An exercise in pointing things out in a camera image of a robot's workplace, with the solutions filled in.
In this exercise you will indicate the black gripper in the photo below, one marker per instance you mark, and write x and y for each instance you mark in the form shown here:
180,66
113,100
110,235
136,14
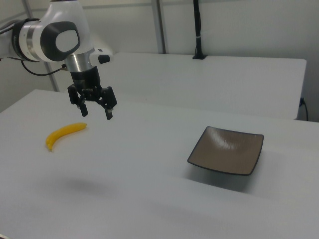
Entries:
84,79

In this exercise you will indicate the yellow banana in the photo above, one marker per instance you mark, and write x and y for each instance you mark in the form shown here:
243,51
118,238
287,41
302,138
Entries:
62,132

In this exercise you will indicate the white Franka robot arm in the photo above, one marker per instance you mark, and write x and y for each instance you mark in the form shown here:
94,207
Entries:
32,37

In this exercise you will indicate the square brown ceramic plate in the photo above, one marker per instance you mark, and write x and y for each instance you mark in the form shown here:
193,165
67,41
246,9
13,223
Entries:
224,154

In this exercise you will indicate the black camera pole with base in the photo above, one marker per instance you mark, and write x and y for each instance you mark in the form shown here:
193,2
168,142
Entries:
198,25

